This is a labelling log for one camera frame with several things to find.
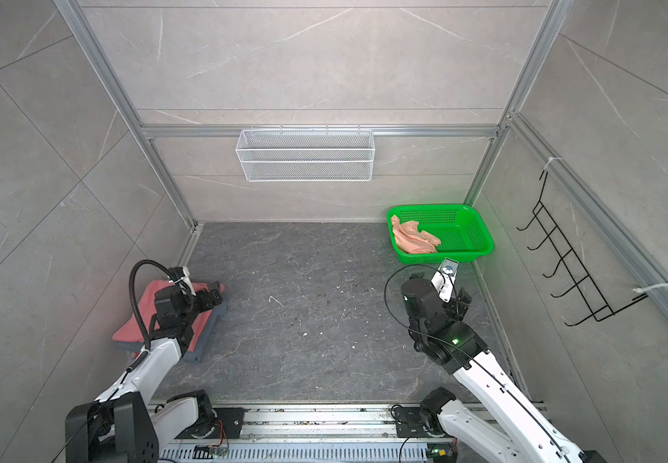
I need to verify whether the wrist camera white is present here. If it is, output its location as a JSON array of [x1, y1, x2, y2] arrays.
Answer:
[[431, 259, 459, 303], [167, 266, 196, 296]]

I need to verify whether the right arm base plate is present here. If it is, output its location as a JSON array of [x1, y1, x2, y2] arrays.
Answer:
[[389, 404, 444, 438]]

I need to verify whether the pink-red t-shirt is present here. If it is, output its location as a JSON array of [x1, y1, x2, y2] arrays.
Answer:
[[112, 280, 214, 348]]

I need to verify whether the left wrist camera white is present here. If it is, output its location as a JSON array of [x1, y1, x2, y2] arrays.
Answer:
[[167, 266, 196, 296]]

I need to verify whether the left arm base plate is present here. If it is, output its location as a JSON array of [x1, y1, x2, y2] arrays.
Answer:
[[177, 407, 246, 443]]

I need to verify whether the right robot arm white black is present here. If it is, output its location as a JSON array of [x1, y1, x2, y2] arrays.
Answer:
[[401, 272, 604, 462]]

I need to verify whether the white zip tie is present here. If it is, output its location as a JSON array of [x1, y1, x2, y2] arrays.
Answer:
[[632, 283, 668, 294]]

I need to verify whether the folded grey t-shirt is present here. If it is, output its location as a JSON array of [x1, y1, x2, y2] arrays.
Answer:
[[113, 301, 228, 364]]

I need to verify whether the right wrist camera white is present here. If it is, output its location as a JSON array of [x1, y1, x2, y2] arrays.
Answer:
[[431, 259, 459, 303]]

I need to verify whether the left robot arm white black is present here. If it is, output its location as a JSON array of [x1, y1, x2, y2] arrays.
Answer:
[[63, 281, 227, 462]]

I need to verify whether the light peach t-shirt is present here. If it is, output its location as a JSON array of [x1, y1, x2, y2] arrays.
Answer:
[[391, 215, 442, 255]]

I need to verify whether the aluminium mounting rail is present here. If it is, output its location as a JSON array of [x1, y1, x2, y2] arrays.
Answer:
[[147, 403, 549, 446]]

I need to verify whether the white wire mesh shelf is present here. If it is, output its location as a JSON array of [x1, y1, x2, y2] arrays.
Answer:
[[235, 128, 375, 182]]

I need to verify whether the black wire hook rack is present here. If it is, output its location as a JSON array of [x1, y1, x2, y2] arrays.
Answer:
[[516, 172, 648, 327]]

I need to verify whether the black corrugated cable hose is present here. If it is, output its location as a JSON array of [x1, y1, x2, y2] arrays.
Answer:
[[127, 259, 176, 351]]

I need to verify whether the green plastic laundry basket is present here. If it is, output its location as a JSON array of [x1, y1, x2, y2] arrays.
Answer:
[[387, 204, 494, 264]]

